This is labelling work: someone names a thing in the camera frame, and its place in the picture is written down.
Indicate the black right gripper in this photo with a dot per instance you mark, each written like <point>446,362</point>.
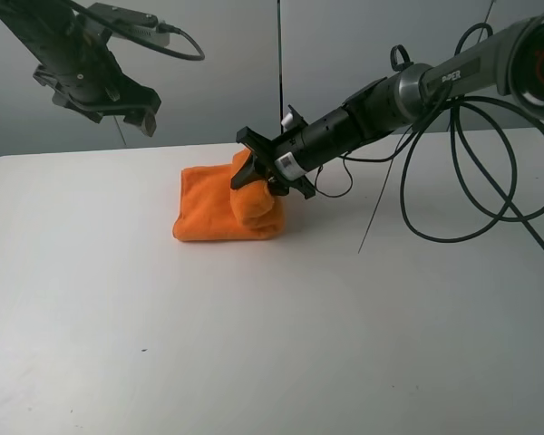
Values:
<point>284,162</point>

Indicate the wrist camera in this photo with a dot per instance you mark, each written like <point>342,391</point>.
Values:
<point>141,25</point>
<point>292,120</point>

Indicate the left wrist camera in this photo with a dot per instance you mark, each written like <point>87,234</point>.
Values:
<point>141,25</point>

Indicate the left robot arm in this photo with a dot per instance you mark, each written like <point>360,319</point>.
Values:
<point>21,17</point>

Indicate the orange terry towel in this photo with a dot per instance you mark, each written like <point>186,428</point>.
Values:
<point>211,210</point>

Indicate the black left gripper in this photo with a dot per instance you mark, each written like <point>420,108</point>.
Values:
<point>86,78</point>

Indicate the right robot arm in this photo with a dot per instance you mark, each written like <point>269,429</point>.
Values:
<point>512,61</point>

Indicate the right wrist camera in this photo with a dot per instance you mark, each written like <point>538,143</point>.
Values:
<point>292,120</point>

